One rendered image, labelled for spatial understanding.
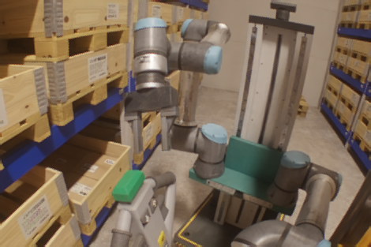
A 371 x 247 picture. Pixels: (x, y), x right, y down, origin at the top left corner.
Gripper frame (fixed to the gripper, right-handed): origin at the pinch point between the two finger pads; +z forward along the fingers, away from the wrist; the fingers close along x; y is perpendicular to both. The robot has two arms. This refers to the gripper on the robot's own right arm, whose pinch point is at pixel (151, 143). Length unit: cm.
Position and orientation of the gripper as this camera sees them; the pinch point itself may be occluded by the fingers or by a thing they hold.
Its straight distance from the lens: 60.0
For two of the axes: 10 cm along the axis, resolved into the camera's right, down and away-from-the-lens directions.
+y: -3.0, -1.0, -9.5
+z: 0.5, 9.9, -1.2
